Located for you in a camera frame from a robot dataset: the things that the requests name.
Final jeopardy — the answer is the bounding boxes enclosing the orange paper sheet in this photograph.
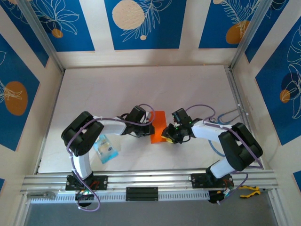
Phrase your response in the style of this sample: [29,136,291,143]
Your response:
[150,110,168,144]

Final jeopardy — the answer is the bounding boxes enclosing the blue snack packet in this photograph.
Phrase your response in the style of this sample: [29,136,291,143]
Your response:
[93,134,119,165]

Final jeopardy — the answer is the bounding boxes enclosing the small LED controller board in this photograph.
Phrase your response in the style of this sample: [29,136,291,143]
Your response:
[208,189,233,205]
[75,189,95,201]

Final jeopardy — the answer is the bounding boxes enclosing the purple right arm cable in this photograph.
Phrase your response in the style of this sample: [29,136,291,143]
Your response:
[185,104,264,205]

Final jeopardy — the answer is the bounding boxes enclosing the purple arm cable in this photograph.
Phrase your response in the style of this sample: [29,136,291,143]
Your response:
[185,104,264,205]
[67,103,156,212]

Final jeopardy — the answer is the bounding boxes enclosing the aluminium frame beam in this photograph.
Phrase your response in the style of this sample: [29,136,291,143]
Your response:
[20,167,279,195]

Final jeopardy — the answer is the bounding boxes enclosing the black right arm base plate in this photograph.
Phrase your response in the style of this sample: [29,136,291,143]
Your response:
[190,173,233,189]

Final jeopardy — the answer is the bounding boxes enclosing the aluminium side rail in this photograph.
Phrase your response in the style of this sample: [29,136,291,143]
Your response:
[224,65,264,169]
[35,70,64,175]

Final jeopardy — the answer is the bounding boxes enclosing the black bracket block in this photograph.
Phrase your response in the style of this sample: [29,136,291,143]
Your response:
[126,186,158,202]

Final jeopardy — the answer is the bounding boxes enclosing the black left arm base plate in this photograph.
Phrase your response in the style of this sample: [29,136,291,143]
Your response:
[65,175,109,191]

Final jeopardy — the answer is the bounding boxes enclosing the white slotted cable duct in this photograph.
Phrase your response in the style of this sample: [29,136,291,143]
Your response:
[29,190,210,204]

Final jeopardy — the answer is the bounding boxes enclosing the yellow handled pliers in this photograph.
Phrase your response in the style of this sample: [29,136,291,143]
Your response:
[239,185,271,198]

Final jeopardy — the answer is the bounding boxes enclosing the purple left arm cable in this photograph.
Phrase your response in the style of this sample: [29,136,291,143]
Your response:
[67,103,156,212]

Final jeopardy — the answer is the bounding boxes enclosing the aluminium corner post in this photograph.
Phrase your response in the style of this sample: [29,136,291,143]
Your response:
[229,0,275,69]
[17,0,65,73]

